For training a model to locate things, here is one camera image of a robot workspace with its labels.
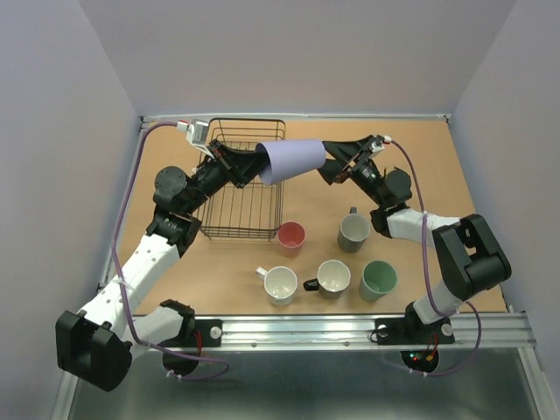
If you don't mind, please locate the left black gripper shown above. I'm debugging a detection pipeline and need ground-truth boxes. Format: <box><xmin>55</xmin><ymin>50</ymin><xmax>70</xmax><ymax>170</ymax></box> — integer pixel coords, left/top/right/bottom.
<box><xmin>183</xmin><ymin>139</ymin><xmax>272</xmax><ymax>215</ymax></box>

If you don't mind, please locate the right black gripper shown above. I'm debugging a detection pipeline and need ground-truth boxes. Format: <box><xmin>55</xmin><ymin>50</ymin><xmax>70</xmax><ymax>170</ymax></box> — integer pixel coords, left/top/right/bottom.
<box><xmin>311</xmin><ymin>134</ymin><xmax>387</xmax><ymax>207</ymax></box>

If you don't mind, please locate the purple plastic cup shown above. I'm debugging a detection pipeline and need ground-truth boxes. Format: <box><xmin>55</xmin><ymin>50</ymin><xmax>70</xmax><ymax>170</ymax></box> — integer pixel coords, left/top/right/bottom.
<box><xmin>255</xmin><ymin>139</ymin><xmax>326</xmax><ymax>186</ymax></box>

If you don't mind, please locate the black wire dish rack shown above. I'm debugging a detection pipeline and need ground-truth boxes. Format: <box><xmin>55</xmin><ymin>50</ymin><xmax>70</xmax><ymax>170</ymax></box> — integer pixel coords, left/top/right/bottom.
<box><xmin>195</xmin><ymin>117</ymin><xmax>286</xmax><ymax>242</ymax></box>

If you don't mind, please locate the grey ceramic mug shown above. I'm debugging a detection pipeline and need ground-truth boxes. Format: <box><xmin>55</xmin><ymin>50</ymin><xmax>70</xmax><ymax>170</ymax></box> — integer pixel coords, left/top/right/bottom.
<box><xmin>337</xmin><ymin>206</ymin><xmax>371</xmax><ymax>254</ymax></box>

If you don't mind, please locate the pink plastic cup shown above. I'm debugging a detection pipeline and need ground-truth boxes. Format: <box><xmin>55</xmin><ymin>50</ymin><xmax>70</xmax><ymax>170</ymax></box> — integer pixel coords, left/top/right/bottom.
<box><xmin>276</xmin><ymin>221</ymin><xmax>306</xmax><ymax>257</ymax></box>

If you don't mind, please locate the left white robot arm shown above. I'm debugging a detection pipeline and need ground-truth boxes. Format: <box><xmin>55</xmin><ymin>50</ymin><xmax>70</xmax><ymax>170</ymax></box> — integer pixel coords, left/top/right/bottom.
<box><xmin>55</xmin><ymin>140</ymin><xmax>270</xmax><ymax>391</ymax></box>

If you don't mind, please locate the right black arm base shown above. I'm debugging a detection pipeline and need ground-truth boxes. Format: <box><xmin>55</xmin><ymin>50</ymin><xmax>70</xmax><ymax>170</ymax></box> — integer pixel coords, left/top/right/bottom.
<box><xmin>368</xmin><ymin>316</ymin><xmax>455</xmax><ymax>374</ymax></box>

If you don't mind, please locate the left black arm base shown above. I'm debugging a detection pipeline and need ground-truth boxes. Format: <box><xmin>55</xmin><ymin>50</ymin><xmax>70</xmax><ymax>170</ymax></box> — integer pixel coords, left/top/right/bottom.
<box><xmin>161</xmin><ymin>318</ymin><xmax>223</xmax><ymax>375</ymax></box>

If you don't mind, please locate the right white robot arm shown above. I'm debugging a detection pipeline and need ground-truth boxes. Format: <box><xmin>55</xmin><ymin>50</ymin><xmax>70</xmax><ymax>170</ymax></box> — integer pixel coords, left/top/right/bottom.
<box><xmin>318</xmin><ymin>135</ymin><xmax>512</xmax><ymax>341</ymax></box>

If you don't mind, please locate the white ceramic mug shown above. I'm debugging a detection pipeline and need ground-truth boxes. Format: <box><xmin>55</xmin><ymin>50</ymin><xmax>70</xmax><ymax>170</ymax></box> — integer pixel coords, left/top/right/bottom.
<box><xmin>255</xmin><ymin>266</ymin><xmax>298</xmax><ymax>306</ymax></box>

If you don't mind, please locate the green plastic cup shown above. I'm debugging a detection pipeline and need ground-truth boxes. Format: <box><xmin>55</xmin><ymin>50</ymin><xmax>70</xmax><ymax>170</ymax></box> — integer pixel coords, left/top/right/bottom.
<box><xmin>359</xmin><ymin>260</ymin><xmax>398</xmax><ymax>302</ymax></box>

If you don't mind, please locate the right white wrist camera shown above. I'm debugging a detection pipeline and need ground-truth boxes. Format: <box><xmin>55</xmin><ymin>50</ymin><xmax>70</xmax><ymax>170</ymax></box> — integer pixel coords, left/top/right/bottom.
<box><xmin>369</xmin><ymin>135</ymin><xmax>393</xmax><ymax>156</ymax></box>

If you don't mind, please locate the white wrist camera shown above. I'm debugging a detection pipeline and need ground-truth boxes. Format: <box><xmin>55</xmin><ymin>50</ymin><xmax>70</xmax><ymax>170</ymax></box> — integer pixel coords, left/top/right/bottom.
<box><xmin>177</xmin><ymin>119</ymin><xmax>211</xmax><ymax>156</ymax></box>
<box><xmin>369</xmin><ymin>135</ymin><xmax>393</xmax><ymax>156</ymax></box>

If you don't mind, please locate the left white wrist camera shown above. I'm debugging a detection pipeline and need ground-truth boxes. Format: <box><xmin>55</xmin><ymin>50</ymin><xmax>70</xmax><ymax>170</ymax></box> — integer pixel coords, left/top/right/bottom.
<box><xmin>177</xmin><ymin>119</ymin><xmax>211</xmax><ymax>156</ymax></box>

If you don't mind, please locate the black handled ceramic mug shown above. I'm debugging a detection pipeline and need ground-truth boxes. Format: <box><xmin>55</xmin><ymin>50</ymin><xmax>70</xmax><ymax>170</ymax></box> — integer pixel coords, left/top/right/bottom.
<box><xmin>303</xmin><ymin>260</ymin><xmax>352</xmax><ymax>299</ymax></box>

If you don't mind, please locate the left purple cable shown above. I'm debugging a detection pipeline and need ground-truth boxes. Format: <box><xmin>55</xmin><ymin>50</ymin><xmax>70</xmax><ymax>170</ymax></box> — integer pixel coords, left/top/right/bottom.
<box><xmin>108</xmin><ymin>122</ymin><xmax>231</xmax><ymax>382</ymax></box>

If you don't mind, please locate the aluminium mounting rail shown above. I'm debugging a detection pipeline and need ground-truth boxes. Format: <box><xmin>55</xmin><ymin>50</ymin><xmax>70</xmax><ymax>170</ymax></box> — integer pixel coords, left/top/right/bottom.
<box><xmin>69</xmin><ymin>311</ymin><xmax>537</xmax><ymax>354</ymax></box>

